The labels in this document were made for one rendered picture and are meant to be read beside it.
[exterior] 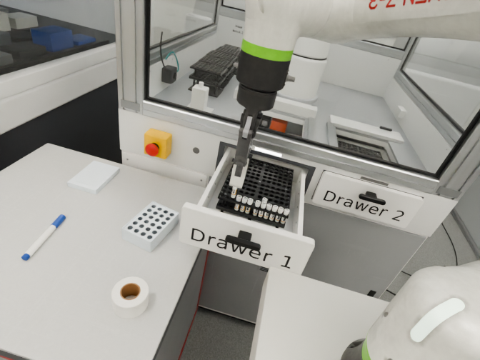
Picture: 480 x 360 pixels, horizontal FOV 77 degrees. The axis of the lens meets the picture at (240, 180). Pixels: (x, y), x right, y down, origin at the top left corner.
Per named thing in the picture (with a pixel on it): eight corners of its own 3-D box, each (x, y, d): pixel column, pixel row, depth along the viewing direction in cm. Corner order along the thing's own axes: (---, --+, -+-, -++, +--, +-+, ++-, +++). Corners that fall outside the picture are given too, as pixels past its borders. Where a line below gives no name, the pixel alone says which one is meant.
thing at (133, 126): (430, 237, 92) (458, 201, 84) (119, 149, 98) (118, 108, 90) (377, 121, 170) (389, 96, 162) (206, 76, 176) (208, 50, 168)
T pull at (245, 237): (259, 252, 61) (261, 248, 60) (223, 242, 61) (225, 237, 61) (261, 240, 64) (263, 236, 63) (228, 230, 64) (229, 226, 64)
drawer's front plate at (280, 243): (299, 278, 68) (316, 245, 62) (178, 241, 70) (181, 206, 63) (299, 271, 69) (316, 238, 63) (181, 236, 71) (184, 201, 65)
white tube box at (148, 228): (150, 253, 73) (151, 242, 70) (121, 238, 74) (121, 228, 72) (178, 222, 82) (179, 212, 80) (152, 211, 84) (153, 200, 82)
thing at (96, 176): (96, 194, 85) (95, 190, 84) (67, 186, 86) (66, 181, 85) (119, 171, 95) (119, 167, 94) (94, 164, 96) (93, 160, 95)
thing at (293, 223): (294, 265, 69) (303, 247, 65) (188, 233, 70) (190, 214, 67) (301, 174, 101) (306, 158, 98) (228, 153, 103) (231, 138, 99)
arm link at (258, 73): (241, 41, 58) (231, 50, 50) (301, 56, 57) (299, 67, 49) (236, 73, 61) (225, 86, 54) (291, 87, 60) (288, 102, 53)
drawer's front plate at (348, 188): (405, 228, 90) (425, 201, 84) (311, 202, 92) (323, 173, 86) (403, 225, 92) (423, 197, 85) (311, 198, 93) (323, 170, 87)
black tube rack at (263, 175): (281, 235, 75) (288, 216, 71) (213, 216, 76) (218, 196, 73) (287, 186, 93) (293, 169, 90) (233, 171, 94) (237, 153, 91)
